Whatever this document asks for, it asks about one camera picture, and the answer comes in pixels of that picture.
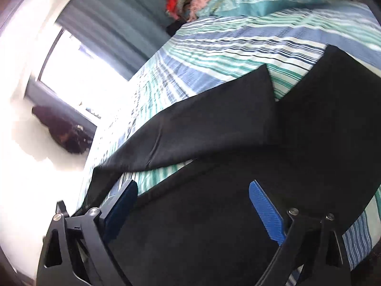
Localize black pants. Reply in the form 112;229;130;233
80;45;381;286

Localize bright window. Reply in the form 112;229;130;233
39;27;140;120

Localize striped bed sheet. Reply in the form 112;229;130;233
80;0;381;286

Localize grey-blue curtain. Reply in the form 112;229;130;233
55;0;191;81

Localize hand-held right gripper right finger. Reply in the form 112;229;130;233
248;180;352;286

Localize pile of colourful clothes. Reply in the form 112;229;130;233
165;0;221;21

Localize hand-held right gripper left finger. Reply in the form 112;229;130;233
36;179;139;286

